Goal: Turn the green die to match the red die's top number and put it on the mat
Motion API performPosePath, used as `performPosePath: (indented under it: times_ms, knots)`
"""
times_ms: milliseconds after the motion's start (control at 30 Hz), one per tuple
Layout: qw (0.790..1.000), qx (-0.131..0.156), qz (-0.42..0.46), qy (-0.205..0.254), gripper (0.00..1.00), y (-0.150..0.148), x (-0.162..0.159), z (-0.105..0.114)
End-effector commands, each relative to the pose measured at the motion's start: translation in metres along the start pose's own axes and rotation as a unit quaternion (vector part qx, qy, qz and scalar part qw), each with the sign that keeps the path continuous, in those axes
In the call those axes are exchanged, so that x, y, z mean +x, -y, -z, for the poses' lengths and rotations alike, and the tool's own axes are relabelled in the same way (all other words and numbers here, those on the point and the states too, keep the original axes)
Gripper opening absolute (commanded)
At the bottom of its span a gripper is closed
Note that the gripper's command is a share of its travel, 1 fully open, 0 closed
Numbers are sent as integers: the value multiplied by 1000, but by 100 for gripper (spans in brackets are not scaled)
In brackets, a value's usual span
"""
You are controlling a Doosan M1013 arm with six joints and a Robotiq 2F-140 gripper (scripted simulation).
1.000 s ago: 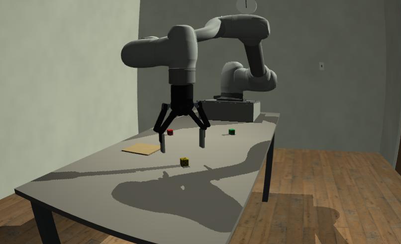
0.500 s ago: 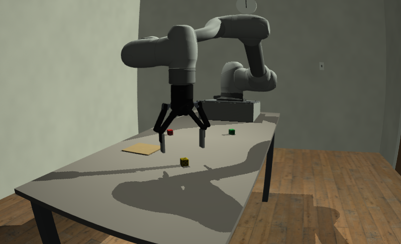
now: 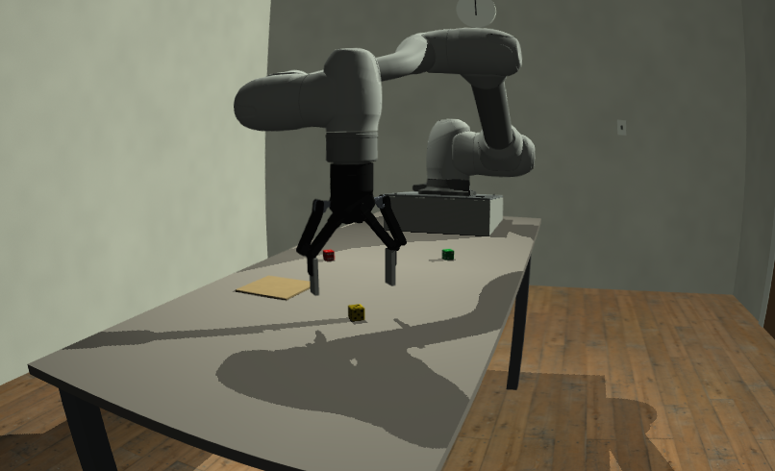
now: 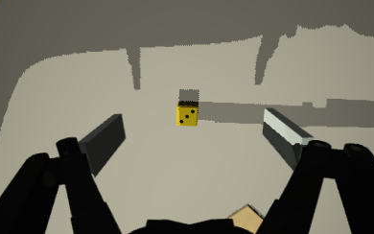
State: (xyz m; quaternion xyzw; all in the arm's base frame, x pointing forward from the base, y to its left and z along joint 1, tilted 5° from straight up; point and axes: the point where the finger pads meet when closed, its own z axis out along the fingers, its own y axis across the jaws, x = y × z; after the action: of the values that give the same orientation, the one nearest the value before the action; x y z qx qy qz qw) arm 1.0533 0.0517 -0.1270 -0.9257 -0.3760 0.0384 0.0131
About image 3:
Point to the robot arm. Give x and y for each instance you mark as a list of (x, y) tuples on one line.
[(347, 96)]

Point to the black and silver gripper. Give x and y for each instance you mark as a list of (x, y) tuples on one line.
[(347, 208)]

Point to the tan flat mat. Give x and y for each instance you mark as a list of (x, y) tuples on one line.
[(276, 287)]

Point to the yellow die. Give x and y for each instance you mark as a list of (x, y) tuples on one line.
[(356, 312)]

